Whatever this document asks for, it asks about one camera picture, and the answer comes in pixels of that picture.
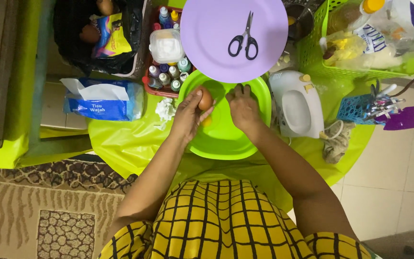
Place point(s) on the white lidded plastic container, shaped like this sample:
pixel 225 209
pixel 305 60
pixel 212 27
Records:
pixel 166 46

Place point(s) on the red plastic basket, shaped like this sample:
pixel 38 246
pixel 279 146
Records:
pixel 151 90

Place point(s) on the clear flour bag blue print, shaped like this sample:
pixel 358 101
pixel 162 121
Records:
pixel 408 25

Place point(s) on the dark metal pot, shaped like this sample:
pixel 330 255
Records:
pixel 298 23

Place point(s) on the purple plastic spatula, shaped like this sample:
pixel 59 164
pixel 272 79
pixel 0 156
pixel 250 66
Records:
pixel 412 117

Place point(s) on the purple plastic plate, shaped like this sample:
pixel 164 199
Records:
pixel 207 36

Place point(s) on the yellow checked dress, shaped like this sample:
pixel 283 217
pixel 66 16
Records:
pixel 221 223

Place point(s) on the brown patterned rug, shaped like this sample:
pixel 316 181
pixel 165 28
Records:
pixel 31 208

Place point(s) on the group of small colouring bottles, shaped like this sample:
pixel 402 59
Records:
pixel 167 73

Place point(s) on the black scissors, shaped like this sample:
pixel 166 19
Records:
pixel 247 33

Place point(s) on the blue perforated cutlery holder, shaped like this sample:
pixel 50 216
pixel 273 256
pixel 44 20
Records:
pixel 352 108

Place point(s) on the green plastic basket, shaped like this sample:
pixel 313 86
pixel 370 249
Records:
pixel 309 57

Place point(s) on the bench with green cover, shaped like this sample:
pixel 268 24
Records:
pixel 20 90

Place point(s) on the egg yolk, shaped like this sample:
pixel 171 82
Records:
pixel 207 121

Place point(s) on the person's left hand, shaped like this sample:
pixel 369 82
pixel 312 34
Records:
pixel 185 118

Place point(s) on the black plastic bag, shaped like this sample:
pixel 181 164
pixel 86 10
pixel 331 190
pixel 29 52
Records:
pixel 70 21

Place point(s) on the crumpled white tissue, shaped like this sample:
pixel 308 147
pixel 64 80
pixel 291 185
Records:
pixel 165 109

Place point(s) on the colourful snack packet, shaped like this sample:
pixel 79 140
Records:
pixel 115 37

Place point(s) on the clear bag with yellow contents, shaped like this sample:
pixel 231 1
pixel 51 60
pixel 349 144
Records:
pixel 347 48

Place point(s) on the brown egg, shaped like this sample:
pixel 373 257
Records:
pixel 89 34
pixel 105 6
pixel 206 100

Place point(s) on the lime green plastic tablecloth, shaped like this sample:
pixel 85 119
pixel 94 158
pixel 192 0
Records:
pixel 131 144

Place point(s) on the grey crumpled rag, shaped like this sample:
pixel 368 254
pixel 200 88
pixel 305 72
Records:
pixel 336 149

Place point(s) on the green plastic bowl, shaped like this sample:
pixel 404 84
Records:
pixel 225 144

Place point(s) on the white hand mixer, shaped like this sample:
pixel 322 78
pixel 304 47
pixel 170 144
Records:
pixel 297 104

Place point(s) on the bunch of metal cutlery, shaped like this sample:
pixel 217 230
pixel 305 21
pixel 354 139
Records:
pixel 383 104

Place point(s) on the person's right hand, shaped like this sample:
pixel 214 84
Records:
pixel 246 111

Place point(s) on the white plastic basket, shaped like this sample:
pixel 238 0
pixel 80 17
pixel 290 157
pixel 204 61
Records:
pixel 144 43

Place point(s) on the oil bottle with yellow cap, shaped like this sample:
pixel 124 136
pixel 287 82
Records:
pixel 347 16

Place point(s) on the blue facial tissue pack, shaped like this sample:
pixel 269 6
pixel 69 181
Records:
pixel 99 108

